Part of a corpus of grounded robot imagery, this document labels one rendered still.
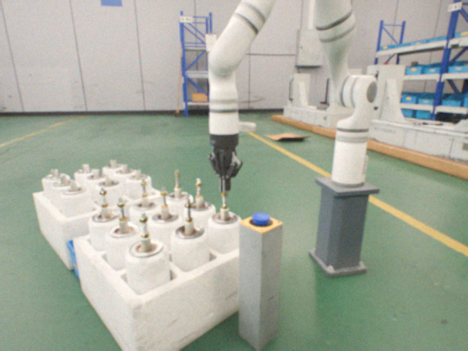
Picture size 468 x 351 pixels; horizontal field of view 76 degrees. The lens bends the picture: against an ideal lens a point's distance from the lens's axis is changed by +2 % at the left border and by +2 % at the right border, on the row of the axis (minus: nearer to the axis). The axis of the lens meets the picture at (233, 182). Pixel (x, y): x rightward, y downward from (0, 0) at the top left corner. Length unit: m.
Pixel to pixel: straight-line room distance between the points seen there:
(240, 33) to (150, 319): 0.65
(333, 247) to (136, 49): 6.53
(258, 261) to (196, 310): 0.22
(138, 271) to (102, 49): 6.71
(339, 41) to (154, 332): 0.81
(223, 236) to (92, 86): 6.62
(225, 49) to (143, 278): 0.53
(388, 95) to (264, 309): 2.98
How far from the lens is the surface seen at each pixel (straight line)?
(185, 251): 0.74
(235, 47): 0.72
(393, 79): 3.57
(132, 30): 7.21
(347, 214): 1.01
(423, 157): 2.78
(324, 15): 0.85
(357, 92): 0.95
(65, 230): 1.14
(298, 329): 0.88
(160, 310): 0.72
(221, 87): 0.74
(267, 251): 0.66
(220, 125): 0.73
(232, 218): 0.83
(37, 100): 7.58
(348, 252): 1.08
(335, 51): 0.89
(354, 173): 0.99
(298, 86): 5.36
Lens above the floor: 0.60
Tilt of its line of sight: 18 degrees down
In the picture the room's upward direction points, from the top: straight up
